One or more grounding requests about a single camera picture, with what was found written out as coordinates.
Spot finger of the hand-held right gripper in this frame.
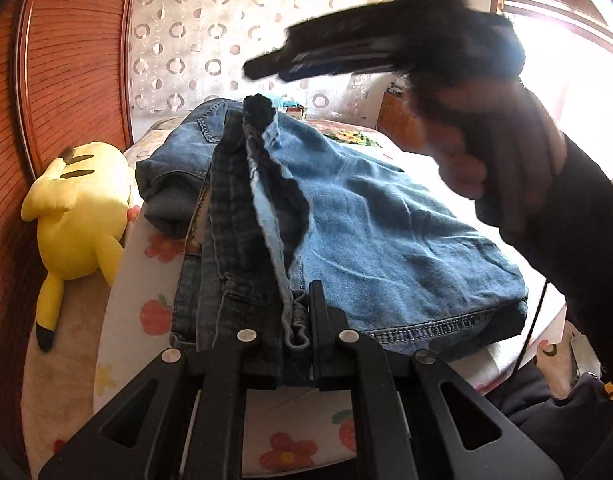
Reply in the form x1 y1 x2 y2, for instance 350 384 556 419
284 0 405 56
243 50 397 82

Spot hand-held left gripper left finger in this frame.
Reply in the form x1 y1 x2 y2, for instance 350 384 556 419
36 327 280 480

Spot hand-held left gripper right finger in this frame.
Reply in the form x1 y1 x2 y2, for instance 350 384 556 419
309 280 565 480

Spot blue denim pants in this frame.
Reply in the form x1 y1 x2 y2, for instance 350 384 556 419
135 94 530 386

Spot person's right hand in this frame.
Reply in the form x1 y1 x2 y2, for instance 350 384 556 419
409 77 568 241

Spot teal plastic bag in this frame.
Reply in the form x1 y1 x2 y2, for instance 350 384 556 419
266 97 307 112

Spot long wooden cabinet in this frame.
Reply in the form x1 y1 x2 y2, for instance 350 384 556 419
377 90 432 153

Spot circle pattern sheer curtain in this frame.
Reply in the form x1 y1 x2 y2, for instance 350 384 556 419
129 0 467 122

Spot white strawberry print sheet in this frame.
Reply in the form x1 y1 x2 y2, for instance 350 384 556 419
94 115 602 466

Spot floral plush blanket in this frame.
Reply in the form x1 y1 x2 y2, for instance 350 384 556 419
24 117 402 466

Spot yellow plush toy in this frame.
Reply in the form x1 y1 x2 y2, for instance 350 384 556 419
21 141 137 352

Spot person's dark clothing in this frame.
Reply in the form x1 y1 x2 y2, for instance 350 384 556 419
487 360 613 443

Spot wooden frame window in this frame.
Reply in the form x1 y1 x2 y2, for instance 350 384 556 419
497 0 613 196

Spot black cable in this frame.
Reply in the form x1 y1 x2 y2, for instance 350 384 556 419
515 280 552 377

